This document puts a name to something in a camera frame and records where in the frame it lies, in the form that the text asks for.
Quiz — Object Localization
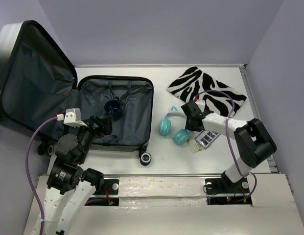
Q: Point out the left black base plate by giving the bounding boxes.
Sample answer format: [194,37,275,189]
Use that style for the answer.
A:
[85,178,119,207]

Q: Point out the dark blue mug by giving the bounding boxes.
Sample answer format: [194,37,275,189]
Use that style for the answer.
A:
[104,96,123,121]

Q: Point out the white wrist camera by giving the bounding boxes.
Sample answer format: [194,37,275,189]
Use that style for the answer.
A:
[194,99,206,112]
[63,108,87,128]

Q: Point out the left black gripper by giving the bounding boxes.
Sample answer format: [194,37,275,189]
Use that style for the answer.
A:
[73,114,114,162]

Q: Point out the teal cat ear headphones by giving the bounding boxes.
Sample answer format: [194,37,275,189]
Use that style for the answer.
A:
[158,106,190,145]

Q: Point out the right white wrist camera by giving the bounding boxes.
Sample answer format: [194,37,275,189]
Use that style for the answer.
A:
[194,99,206,112]

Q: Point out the small black kids suitcase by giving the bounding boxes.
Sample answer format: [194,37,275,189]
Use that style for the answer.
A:
[0,20,154,165]

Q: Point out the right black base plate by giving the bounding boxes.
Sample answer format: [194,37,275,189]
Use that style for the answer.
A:
[203,178,253,206]

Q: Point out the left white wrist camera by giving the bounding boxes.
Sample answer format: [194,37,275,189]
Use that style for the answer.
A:
[63,108,87,128]

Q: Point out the white card with orange dot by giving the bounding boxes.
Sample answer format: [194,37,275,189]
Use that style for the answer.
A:
[187,139,205,153]

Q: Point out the zebra print fluffy pouch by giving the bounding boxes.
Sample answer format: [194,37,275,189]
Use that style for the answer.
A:
[166,66,247,117]

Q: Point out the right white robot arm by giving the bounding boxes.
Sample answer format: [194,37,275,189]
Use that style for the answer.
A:
[181,101,277,192]

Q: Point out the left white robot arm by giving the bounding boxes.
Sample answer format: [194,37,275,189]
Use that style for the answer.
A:
[28,111,112,235]

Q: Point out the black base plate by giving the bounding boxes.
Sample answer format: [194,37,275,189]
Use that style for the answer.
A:
[203,178,253,206]
[85,178,119,207]

